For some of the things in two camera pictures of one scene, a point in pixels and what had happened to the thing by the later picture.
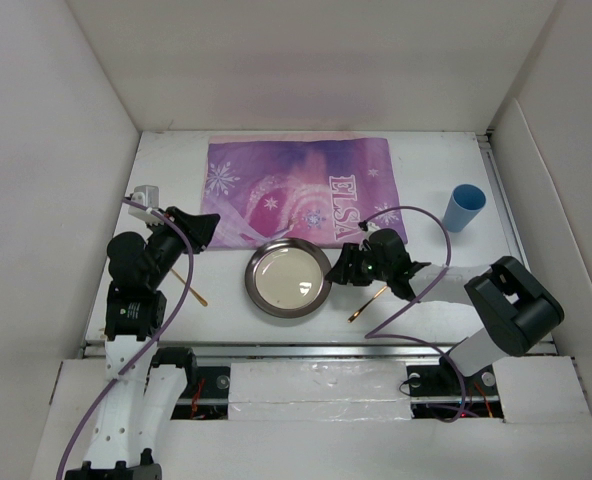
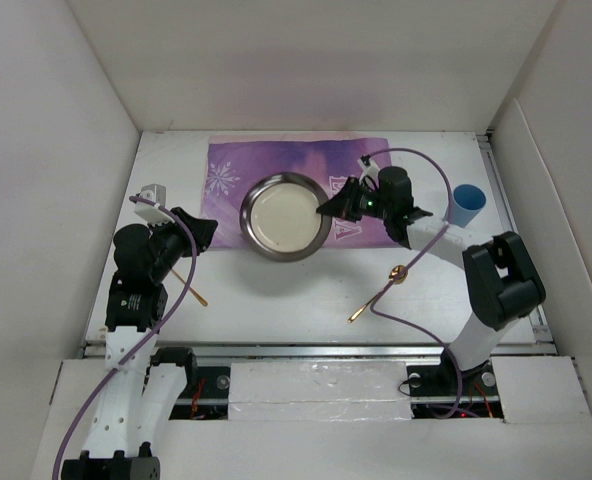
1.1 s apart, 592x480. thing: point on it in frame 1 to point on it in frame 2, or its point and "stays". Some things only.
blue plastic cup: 465,205 stays
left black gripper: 206,223 stays
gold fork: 192,290 stays
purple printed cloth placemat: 331,188 stays
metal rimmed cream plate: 286,277 to 279,218
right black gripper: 342,271 to 343,205
